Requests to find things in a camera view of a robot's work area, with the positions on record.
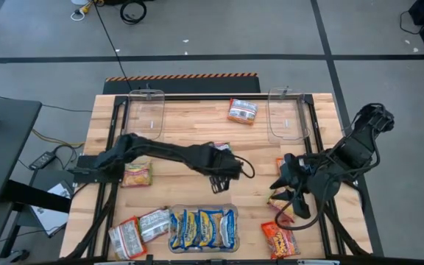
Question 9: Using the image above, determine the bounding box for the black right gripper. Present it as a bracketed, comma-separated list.
[269, 153, 312, 219]

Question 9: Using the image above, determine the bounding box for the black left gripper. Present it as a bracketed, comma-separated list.
[208, 149, 244, 195]

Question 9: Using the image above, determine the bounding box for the green pink Maruchan ramen pack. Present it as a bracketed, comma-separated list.
[266, 187, 297, 223]
[211, 141, 233, 152]
[121, 161, 153, 188]
[138, 206, 172, 244]

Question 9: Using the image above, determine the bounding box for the clear plastic bin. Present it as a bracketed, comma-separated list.
[123, 89, 166, 141]
[266, 87, 311, 145]
[167, 203, 241, 254]

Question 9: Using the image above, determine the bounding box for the blue Maruchan ramen pack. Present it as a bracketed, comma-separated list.
[169, 211, 184, 251]
[219, 208, 238, 250]
[196, 208, 224, 248]
[180, 208, 201, 250]

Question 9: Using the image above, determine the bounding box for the black hazard-striped floor mat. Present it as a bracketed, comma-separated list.
[103, 72, 261, 95]

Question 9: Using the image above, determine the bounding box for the white paper booklet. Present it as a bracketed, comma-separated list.
[30, 183, 71, 239]

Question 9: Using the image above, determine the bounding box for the black power adapter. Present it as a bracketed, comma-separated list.
[28, 150, 57, 171]

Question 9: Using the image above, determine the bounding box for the black desk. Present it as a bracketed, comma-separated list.
[0, 96, 74, 263]

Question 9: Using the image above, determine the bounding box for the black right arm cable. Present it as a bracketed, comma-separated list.
[273, 176, 345, 232]

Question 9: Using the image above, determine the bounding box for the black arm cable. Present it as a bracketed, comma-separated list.
[273, 176, 345, 232]
[233, 156, 256, 180]

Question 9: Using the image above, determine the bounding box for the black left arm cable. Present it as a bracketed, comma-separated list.
[233, 156, 256, 180]

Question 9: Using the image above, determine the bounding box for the black metal table frame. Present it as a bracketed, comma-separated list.
[60, 93, 375, 265]

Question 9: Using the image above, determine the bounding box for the long thin black cable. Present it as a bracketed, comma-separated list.
[92, 0, 133, 93]

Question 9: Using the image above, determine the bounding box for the yellow floor cable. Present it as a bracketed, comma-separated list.
[30, 128, 87, 147]

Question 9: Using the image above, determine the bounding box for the coiled black cable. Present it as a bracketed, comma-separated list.
[119, 0, 148, 26]

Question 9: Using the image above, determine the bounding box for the white cable with yellow plug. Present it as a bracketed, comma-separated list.
[70, 1, 92, 22]

